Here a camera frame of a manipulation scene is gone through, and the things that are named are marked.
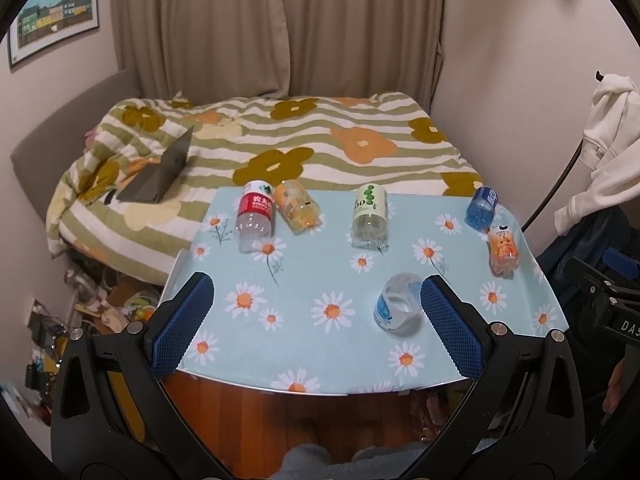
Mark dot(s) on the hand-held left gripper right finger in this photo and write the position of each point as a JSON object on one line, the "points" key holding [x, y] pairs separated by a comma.
{"points": [[452, 330]]}

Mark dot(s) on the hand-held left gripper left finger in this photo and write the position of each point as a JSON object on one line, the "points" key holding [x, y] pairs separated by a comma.
{"points": [[184, 322]]}

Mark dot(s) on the clear bottle blue label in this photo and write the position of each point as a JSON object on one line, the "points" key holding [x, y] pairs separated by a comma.
{"points": [[399, 305]]}

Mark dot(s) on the dark blue garment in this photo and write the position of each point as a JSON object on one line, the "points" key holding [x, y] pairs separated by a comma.
{"points": [[595, 240]]}

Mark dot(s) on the small peach drink bottle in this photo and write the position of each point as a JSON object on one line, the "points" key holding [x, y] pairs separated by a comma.
{"points": [[502, 250]]}

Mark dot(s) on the pile of assorted clutter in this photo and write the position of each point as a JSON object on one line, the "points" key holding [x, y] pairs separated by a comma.
{"points": [[85, 320]]}

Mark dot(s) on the blue plastic bottle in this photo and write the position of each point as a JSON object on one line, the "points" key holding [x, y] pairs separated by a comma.
{"points": [[482, 208]]}

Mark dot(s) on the clear bottle red label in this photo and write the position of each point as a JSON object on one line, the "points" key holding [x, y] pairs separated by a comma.
{"points": [[255, 217]]}

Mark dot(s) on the daisy print tablecloth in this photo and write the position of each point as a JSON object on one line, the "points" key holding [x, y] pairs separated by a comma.
{"points": [[310, 280]]}

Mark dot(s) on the clear bottle green label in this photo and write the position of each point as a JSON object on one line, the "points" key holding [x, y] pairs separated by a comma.
{"points": [[370, 217]]}

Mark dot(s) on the grey laptop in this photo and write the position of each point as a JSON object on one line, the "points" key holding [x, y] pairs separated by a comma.
{"points": [[157, 175]]}

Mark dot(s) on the white hoodie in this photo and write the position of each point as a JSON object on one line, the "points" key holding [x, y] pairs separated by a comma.
{"points": [[612, 145]]}

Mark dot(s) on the orange juice bottle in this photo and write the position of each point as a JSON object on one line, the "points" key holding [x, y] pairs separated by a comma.
{"points": [[297, 207]]}

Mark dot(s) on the person's legs in grey pants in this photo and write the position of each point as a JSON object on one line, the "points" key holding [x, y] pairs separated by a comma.
{"points": [[350, 462]]}

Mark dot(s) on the grey upholstered headboard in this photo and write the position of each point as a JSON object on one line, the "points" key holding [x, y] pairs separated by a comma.
{"points": [[60, 130]]}

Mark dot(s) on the striped flower print blanket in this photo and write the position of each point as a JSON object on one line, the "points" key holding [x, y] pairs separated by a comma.
{"points": [[320, 135]]}

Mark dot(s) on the beige curtain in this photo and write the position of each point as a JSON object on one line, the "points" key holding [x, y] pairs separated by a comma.
{"points": [[362, 25], [200, 25]]}

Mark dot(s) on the framed wall picture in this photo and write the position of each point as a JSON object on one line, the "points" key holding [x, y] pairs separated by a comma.
{"points": [[52, 17]]}

